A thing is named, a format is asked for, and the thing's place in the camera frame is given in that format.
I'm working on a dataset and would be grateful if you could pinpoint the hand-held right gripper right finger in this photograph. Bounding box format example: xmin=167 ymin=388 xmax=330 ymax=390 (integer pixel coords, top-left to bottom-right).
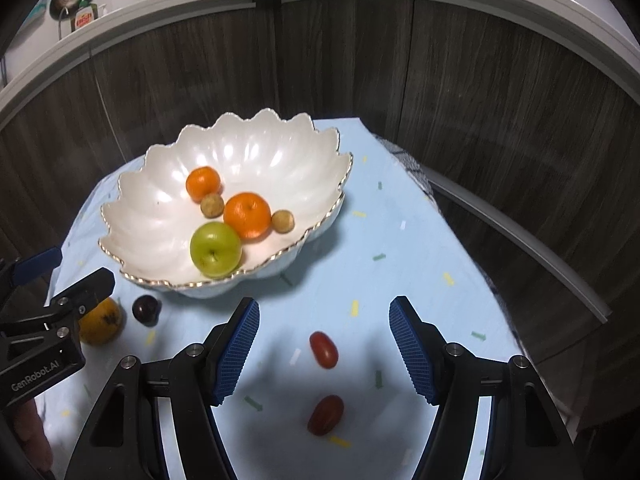
xmin=389 ymin=295 xmax=586 ymax=480

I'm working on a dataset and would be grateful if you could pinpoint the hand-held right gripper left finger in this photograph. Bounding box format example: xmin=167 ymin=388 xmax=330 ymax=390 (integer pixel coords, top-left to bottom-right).
xmin=64 ymin=296 xmax=261 ymax=480

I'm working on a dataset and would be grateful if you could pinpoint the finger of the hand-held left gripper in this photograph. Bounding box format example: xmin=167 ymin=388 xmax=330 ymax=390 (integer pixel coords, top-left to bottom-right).
xmin=0 ymin=267 xmax=116 ymax=343
xmin=0 ymin=247 xmax=62 ymax=301

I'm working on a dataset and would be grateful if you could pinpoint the yellow-orange citrus with stem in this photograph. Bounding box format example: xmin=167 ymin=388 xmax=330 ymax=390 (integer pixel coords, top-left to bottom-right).
xmin=79 ymin=296 xmax=124 ymax=346

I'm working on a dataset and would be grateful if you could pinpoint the red grape tomato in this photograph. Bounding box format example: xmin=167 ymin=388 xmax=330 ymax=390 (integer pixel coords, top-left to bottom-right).
xmin=309 ymin=331 xmax=339 ymax=371
xmin=306 ymin=395 xmax=345 ymax=436

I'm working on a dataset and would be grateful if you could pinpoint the white scalloped ceramic bowl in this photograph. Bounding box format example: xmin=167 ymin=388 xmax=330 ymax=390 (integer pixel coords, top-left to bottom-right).
xmin=98 ymin=108 xmax=353 ymax=300

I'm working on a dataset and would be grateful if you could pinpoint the green apple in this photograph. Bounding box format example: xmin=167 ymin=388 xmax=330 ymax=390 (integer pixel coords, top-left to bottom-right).
xmin=189 ymin=221 xmax=243 ymax=278

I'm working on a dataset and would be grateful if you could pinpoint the large orange mandarin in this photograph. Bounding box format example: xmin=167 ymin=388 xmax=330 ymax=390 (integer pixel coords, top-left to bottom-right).
xmin=223 ymin=192 xmax=272 ymax=241

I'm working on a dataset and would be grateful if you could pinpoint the small orange mandarin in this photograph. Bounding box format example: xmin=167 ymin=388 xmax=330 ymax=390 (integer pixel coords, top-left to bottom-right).
xmin=186 ymin=166 xmax=221 ymax=202

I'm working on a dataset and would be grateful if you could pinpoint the person's left hand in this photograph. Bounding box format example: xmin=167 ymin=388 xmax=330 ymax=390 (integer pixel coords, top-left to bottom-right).
xmin=12 ymin=397 xmax=53 ymax=473

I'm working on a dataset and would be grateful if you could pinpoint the dark purple plum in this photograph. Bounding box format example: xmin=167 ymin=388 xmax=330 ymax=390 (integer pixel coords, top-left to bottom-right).
xmin=132 ymin=295 xmax=162 ymax=328

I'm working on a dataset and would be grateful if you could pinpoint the light blue patterned tablecloth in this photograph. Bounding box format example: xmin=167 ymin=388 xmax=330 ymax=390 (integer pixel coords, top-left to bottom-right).
xmin=37 ymin=117 xmax=526 ymax=480

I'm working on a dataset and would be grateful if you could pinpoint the dark wood cabinet door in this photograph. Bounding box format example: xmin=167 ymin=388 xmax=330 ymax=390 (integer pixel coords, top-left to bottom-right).
xmin=90 ymin=2 xmax=281 ymax=166
xmin=277 ymin=0 xmax=416 ymax=121
xmin=0 ymin=55 xmax=123 ymax=311
xmin=387 ymin=0 xmax=640 ymax=436

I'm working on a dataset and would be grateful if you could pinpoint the grey trim strip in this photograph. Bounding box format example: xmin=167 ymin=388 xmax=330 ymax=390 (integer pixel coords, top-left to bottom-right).
xmin=430 ymin=175 xmax=611 ymax=323

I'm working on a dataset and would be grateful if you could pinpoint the black white checkered cloth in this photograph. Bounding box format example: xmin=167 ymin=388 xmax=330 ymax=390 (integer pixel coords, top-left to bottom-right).
xmin=385 ymin=137 xmax=436 ymax=201

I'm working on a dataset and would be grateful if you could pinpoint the green dish soap bottle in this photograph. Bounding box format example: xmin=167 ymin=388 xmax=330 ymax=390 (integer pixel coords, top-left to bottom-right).
xmin=71 ymin=0 xmax=98 ymax=33

